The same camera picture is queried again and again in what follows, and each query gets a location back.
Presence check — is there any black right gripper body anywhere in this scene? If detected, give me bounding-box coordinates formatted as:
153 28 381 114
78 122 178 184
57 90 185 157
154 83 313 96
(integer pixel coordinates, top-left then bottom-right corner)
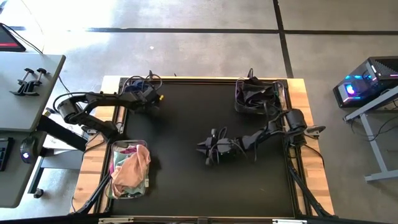
205 129 239 166

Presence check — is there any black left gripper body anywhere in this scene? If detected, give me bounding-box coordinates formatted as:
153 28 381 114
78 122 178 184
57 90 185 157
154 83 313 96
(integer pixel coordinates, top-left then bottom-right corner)
132 86 159 109

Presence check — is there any magenta towel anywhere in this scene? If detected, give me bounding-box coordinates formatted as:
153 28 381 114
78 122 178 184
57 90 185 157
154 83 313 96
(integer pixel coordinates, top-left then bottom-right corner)
108 145 139 177

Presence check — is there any light green towel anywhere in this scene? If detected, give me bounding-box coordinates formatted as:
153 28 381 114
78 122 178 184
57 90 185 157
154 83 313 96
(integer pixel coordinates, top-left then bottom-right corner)
111 151 147 197

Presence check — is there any pink towel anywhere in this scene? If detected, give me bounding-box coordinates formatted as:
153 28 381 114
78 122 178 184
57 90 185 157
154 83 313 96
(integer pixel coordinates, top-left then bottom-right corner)
110 144 152 199

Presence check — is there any black table mat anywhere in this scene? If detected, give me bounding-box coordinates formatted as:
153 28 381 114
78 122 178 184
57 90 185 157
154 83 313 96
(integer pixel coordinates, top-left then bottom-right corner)
111 81 295 218

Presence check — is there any black diagonal support beam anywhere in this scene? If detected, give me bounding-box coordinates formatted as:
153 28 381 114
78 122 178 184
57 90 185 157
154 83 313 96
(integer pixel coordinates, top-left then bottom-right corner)
37 114 88 153

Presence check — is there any black screw clamp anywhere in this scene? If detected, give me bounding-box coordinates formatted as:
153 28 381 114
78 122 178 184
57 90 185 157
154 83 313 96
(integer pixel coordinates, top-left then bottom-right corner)
9 67 35 96
19 67 48 94

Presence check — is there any black glowing computer mouse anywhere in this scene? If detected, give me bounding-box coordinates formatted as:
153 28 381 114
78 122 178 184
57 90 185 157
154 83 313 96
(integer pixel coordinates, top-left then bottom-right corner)
19 136 40 165

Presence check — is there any large grey desk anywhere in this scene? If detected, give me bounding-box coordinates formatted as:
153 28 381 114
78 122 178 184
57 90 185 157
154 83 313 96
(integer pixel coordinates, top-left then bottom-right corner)
0 51 67 209

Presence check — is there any black monitor with red line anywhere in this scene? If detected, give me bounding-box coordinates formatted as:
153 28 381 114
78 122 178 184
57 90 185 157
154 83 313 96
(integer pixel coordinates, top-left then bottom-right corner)
0 23 27 53

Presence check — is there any black keyboard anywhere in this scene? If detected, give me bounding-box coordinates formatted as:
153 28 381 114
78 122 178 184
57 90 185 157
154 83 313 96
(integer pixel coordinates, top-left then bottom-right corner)
0 136 15 172

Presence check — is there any grey metal-legged desk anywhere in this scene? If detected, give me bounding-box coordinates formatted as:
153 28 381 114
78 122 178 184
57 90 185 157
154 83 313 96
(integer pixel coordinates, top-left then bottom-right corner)
343 85 398 184

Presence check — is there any black RGB computer case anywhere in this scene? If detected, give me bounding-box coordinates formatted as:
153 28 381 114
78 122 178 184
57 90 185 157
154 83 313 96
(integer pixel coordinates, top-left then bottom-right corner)
332 55 398 109

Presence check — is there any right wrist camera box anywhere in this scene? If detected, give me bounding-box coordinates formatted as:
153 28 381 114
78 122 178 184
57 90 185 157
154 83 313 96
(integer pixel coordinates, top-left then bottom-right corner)
217 139 233 155

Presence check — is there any black braided camera cable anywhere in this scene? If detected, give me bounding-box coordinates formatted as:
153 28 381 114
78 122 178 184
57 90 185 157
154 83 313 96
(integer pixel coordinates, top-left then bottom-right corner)
214 126 229 141

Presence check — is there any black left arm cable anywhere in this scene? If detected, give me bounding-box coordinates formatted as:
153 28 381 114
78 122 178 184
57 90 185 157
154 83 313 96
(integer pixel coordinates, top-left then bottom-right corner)
122 73 163 91

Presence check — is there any thin black cable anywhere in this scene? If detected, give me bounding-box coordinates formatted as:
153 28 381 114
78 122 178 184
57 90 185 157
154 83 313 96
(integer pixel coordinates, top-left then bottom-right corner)
57 75 68 94

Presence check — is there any silver flat bracket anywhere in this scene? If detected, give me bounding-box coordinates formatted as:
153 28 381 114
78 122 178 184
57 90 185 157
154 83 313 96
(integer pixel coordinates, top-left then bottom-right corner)
98 217 135 224
272 218 308 224

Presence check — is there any grey metal base plate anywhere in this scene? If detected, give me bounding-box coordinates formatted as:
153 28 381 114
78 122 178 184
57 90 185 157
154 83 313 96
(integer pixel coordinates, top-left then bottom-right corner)
40 133 85 170

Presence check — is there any black monitor cable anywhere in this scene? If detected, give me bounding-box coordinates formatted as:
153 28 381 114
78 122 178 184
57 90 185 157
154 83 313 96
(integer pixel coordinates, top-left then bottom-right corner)
0 22 44 55

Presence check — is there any black floor cable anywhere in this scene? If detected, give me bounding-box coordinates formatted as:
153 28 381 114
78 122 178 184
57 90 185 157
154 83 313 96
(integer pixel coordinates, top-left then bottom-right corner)
341 114 398 153

